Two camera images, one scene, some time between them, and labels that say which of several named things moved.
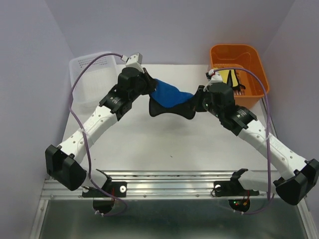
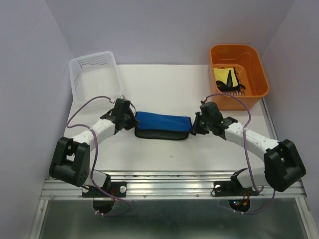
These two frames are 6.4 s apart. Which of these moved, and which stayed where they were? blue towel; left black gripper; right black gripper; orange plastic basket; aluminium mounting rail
Moved: right black gripper; blue towel; left black gripper
Stayed: aluminium mounting rail; orange plastic basket
